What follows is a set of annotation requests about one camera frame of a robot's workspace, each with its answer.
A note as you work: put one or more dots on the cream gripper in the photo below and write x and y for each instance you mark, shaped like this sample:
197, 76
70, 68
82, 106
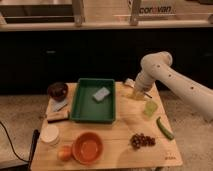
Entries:
138, 92

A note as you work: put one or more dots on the yellow banana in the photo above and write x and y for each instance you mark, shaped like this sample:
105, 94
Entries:
131, 96

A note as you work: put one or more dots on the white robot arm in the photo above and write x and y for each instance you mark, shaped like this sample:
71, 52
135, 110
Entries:
157, 66

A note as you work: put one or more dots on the red bowl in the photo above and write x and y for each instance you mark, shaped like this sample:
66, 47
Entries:
87, 148

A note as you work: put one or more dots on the dark brown bowl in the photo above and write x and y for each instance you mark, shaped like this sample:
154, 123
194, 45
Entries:
58, 91

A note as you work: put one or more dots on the light green cup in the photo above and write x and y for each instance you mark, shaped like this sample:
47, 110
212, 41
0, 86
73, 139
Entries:
150, 108

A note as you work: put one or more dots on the blue sponge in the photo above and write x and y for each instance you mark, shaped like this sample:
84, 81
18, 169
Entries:
101, 94

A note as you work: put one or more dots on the green pepper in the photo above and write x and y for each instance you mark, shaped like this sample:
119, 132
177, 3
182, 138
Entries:
164, 130

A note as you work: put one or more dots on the bunch of dark grapes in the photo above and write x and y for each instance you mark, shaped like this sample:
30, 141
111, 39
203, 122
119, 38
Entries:
139, 140

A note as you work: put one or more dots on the green plastic tray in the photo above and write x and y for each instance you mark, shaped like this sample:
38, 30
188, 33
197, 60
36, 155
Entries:
86, 108

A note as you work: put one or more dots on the wooden block with knife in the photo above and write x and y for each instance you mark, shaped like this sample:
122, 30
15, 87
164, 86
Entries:
57, 111

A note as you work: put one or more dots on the corovan cardboard box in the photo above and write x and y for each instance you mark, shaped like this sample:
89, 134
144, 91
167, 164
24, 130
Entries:
156, 7

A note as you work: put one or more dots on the orange fruit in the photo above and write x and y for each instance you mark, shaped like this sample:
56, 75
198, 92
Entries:
65, 153

